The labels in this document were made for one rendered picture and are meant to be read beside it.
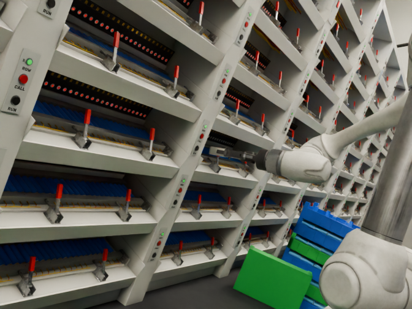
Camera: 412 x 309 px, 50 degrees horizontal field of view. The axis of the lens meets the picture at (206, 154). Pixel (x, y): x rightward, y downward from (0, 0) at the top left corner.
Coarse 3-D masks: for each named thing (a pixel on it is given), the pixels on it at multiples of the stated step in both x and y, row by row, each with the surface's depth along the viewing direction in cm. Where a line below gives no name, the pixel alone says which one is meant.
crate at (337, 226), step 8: (304, 208) 210; (312, 208) 226; (304, 216) 209; (312, 216) 208; (320, 216) 206; (336, 216) 222; (320, 224) 206; (328, 224) 204; (336, 224) 202; (344, 224) 201; (336, 232) 202; (344, 232) 200
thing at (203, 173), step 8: (216, 144) 192; (200, 160) 148; (240, 160) 207; (200, 168) 156; (208, 168) 163; (232, 168) 189; (248, 168) 203; (256, 168) 203; (200, 176) 155; (208, 176) 160; (216, 176) 165; (224, 176) 170; (232, 176) 177; (240, 176) 186; (248, 176) 196; (256, 176) 202; (224, 184) 175; (232, 184) 181; (240, 184) 187; (248, 184) 194; (256, 184) 201
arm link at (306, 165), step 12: (288, 156) 148; (300, 156) 146; (312, 156) 145; (288, 168) 147; (300, 168) 145; (312, 168) 143; (324, 168) 143; (300, 180) 147; (312, 180) 145; (324, 180) 145
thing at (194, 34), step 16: (128, 0) 98; (144, 0) 101; (160, 0) 115; (176, 0) 136; (192, 0) 141; (144, 16) 104; (160, 16) 108; (176, 16) 119; (192, 16) 145; (176, 32) 116; (192, 32) 120; (208, 32) 138; (192, 48) 124; (208, 48) 130; (224, 48) 138
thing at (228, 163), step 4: (204, 156) 165; (208, 156) 168; (212, 156) 172; (204, 160) 164; (212, 160) 171; (220, 160) 176; (224, 160) 180; (228, 160) 185; (224, 164) 182; (228, 164) 184; (232, 164) 188; (240, 164) 194; (244, 164) 199
